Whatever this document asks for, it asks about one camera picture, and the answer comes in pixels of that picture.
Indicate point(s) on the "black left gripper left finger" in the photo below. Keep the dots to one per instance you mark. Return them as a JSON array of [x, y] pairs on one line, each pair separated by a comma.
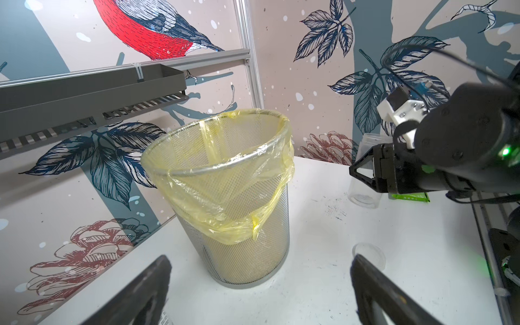
[[141, 301]]

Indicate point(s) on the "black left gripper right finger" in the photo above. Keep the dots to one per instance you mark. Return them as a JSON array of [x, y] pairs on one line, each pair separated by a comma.
[[378, 298]]

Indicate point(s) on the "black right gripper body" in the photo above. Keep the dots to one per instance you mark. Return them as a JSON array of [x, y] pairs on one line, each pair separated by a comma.
[[393, 174]]

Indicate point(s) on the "clear jar with rice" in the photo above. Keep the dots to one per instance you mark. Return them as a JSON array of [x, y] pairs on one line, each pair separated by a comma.
[[359, 193]]

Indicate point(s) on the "clear plastic jar lid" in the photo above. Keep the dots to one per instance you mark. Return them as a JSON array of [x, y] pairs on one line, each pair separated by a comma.
[[372, 253]]

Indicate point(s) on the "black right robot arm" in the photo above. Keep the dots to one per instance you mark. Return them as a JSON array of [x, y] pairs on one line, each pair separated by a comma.
[[468, 144]]

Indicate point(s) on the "green snack packet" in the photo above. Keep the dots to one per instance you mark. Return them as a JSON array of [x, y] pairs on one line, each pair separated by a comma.
[[418, 197]]

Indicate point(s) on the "mesh bin with yellow bag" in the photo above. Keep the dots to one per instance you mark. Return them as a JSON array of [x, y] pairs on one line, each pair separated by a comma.
[[226, 177]]

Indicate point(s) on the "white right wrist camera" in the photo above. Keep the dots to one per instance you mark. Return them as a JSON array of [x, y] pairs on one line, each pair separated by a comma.
[[399, 107]]

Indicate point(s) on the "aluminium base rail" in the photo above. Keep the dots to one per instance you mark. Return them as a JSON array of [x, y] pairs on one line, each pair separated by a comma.
[[498, 226]]

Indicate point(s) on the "black hanging wire basket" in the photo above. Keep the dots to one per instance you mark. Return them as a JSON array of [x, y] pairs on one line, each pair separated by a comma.
[[40, 111]]

